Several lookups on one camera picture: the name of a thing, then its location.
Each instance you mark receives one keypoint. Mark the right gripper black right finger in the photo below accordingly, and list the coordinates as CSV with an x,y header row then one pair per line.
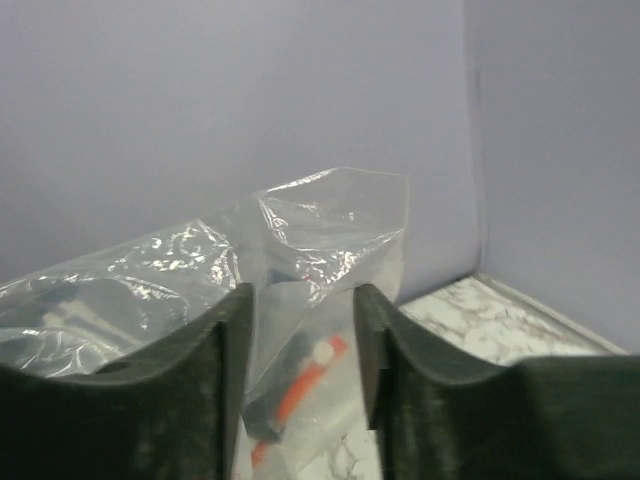
x,y
442,413

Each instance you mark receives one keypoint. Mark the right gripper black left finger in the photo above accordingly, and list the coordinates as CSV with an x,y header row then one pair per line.
x,y
170,410

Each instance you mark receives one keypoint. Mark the clear orange-zip bag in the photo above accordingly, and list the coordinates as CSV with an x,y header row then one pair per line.
x,y
304,247

